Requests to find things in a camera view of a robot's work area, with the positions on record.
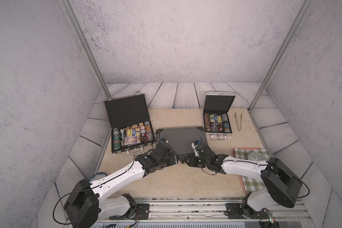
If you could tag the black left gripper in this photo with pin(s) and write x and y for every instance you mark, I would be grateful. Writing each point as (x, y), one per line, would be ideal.
(173, 158)

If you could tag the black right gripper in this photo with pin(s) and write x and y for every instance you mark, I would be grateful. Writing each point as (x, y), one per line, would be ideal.
(191, 162)

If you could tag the black poker case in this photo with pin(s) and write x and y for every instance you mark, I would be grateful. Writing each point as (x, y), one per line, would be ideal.
(182, 140)
(128, 113)

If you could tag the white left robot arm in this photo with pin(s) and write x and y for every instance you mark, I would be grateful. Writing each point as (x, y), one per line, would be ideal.
(90, 201)

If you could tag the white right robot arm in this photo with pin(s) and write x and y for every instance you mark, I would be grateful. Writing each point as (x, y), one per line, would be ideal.
(282, 186)

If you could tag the small silver poker case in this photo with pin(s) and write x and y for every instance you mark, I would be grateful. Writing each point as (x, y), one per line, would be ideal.
(215, 114)

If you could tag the green all-in triangle button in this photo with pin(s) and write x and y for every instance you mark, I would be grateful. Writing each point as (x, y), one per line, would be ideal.
(143, 138)

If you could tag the orange blue chip stack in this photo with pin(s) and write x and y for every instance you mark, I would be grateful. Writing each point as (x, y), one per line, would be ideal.
(149, 132)

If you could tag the purple playing card box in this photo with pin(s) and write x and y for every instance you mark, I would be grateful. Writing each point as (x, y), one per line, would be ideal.
(131, 140)

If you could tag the Texas Hold'em card box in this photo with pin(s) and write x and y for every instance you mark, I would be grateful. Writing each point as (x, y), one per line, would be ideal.
(133, 132)

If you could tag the wooden tongs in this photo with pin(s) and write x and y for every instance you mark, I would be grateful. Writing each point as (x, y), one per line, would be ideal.
(239, 121)

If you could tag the silver trophy cup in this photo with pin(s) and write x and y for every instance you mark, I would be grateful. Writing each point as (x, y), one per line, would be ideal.
(122, 134)

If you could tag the green checkered cloth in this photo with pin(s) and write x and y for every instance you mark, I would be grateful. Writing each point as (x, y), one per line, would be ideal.
(253, 155)

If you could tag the blue patterned bowl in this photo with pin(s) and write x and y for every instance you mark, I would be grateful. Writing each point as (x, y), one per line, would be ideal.
(98, 176)

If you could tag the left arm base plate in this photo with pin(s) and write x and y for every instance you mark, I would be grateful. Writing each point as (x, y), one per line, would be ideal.
(140, 211)

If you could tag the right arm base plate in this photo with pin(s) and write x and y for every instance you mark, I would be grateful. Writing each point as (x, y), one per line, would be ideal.
(233, 211)

